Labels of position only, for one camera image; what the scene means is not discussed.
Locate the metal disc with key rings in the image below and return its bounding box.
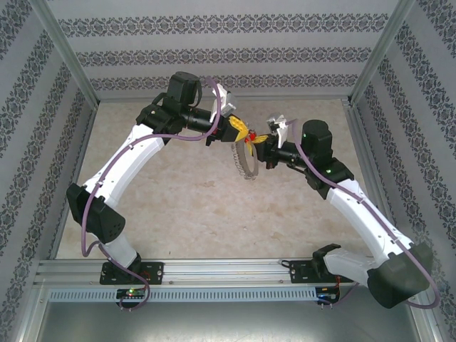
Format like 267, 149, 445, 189
231, 140, 258, 183

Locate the small circuit board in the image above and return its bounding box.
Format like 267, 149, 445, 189
116, 288, 149, 300
316, 286, 341, 302

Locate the grey metal sheet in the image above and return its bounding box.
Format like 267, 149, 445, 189
33, 301, 435, 342

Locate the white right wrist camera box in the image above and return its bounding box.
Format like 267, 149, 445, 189
265, 113, 290, 149

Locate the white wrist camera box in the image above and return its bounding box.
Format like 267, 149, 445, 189
265, 113, 290, 149
209, 83, 238, 124

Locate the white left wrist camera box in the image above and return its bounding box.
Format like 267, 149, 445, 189
209, 83, 238, 124

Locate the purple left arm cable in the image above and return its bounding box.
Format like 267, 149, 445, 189
81, 76, 224, 311

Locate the aluminium frame bar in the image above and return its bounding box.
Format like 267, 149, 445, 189
49, 103, 99, 259
341, 99, 407, 257
95, 93, 352, 103

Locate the aluminium frame post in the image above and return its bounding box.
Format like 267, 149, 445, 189
28, 0, 100, 106
348, 0, 418, 106

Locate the aluminium mounting rail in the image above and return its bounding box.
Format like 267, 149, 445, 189
34, 258, 418, 286

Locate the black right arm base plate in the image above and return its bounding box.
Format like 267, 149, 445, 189
288, 259, 356, 285

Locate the grey slotted cable duct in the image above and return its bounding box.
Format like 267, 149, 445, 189
48, 287, 318, 304

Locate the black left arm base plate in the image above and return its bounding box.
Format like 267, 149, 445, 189
99, 261, 165, 286

